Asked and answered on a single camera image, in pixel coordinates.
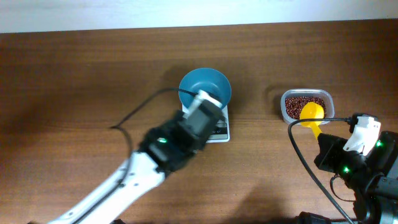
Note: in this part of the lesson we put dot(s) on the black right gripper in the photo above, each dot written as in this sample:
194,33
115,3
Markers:
325,144

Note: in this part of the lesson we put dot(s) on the yellow plastic scoop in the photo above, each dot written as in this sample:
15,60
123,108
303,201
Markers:
312,111

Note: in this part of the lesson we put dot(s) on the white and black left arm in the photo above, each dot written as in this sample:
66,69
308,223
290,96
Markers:
163,151

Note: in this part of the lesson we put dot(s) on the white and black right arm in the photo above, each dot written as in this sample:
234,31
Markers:
373,177

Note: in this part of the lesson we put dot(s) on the white digital kitchen scale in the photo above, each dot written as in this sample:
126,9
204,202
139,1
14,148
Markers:
222,130

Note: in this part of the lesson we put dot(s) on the blue-grey plastic bowl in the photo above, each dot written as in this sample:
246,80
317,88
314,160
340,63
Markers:
209,80

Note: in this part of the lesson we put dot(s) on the red beans in container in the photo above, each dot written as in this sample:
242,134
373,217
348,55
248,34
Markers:
294,105

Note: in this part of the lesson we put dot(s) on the clear plastic bean container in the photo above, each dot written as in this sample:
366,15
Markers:
330,109

